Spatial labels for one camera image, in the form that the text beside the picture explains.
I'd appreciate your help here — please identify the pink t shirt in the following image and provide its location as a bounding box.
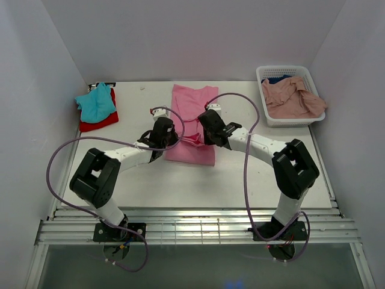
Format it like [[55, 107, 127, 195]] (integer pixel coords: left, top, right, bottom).
[[164, 84, 219, 166]]

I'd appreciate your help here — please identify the beige t shirt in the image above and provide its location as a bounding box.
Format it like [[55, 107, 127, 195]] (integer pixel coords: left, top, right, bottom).
[[262, 76, 327, 119]]

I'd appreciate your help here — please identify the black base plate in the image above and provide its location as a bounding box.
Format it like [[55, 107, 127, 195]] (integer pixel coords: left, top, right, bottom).
[[93, 222, 147, 243], [248, 221, 309, 242]]

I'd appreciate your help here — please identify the white plastic basket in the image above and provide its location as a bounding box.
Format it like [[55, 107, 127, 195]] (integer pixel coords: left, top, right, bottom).
[[256, 65, 327, 127]]

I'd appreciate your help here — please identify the red folded t shirt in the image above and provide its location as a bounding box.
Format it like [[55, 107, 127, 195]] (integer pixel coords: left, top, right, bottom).
[[75, 82, 119, 132]]

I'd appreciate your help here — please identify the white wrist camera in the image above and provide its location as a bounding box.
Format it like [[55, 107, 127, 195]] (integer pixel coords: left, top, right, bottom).
[[205, 103, 221, 116], [150, 107, 168, 122]]

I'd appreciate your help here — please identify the blue t shirt in basket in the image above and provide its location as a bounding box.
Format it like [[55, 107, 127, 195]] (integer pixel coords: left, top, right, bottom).
[[260, 75, 291, 84]]

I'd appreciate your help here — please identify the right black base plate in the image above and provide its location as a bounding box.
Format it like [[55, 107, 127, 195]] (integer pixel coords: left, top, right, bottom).
[[248, 221, 309, 242]]

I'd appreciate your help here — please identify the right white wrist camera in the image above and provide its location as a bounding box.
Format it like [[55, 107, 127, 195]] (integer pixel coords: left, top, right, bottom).
[[205, 103, 221, 116]]

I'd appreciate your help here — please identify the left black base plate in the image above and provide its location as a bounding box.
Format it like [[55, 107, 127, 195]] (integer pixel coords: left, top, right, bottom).
[[93, 222, 147, 243]]

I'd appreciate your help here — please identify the aluminium frame rail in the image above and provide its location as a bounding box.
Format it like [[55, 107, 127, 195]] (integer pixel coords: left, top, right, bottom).
[[36, 208, 361, 245]]

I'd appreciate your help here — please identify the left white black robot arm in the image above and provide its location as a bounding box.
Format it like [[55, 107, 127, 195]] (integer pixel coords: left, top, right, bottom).
[[69, 117, 178, 241]]

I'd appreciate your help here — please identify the teal folded t shirt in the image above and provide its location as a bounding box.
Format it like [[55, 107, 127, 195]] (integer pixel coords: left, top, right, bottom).
[[75, 82, 117, 124]]

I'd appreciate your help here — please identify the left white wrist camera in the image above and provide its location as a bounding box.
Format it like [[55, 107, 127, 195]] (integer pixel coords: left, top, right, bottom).
[[150, 107, 168, 122]]

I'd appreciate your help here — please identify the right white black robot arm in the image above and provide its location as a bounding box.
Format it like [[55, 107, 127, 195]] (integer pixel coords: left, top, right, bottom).
[[198, 109, 319, 241]]

